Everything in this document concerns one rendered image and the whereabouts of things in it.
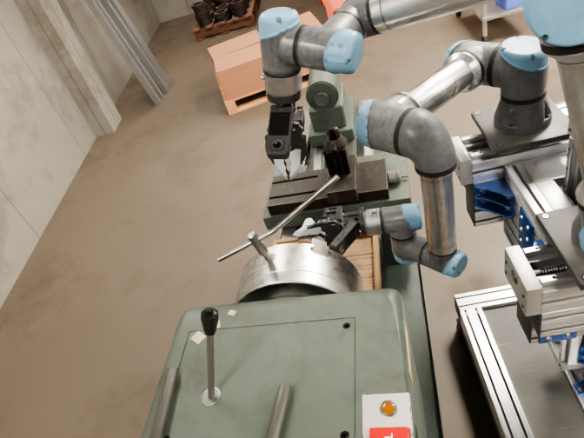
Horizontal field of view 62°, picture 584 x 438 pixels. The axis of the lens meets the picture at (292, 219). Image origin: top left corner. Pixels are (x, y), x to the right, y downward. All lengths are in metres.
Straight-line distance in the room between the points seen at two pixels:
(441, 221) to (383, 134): 0.27
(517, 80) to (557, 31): 0.71
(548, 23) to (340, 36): 0.33
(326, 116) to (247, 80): 2.58
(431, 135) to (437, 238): 0.30
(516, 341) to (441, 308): 0.48
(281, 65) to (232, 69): 3.67
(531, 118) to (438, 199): 0.41
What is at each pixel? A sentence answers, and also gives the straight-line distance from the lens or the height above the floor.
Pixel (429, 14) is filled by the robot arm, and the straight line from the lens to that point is 0.95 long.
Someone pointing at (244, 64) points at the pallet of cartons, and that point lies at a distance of 4.61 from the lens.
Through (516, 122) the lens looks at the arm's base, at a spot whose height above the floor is 1.20.
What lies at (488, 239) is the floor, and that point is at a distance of 2.84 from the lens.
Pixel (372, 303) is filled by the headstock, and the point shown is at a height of 1.26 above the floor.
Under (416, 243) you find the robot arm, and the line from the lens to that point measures 1.41.
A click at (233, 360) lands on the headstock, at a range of 0.97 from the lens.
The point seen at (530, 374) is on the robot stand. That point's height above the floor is 0.21.
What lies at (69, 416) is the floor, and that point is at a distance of 2.92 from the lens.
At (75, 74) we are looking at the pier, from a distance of 5.26.
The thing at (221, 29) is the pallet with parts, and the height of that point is 0.07.
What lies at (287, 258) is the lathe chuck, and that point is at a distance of 1.13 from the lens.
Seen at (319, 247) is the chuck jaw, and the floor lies 1.19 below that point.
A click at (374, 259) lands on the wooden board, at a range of 1.53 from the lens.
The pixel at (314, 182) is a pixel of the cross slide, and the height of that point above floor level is 0.97.
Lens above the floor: 2.00
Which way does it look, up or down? 39 degrees down
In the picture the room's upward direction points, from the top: 20 degrees counter-clockwise
